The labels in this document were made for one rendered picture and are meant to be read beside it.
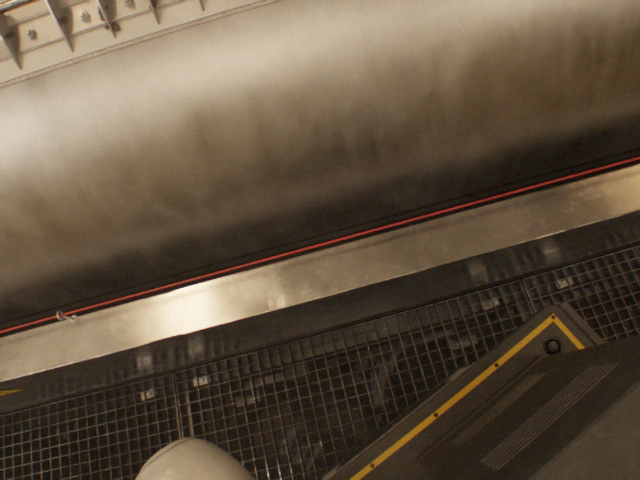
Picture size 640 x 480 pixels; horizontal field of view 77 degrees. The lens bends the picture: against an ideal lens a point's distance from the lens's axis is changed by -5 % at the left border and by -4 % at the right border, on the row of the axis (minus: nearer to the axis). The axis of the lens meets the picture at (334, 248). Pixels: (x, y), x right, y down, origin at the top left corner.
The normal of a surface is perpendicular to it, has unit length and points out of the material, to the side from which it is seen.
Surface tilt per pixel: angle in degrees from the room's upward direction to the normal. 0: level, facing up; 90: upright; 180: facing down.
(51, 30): 29
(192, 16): 34
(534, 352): 0
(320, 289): 1
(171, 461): 42
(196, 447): 63
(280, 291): 1
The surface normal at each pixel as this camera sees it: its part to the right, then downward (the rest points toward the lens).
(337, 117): 0.14, 0.55
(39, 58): 0.04, 0.23
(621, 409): -0.11, -0.33
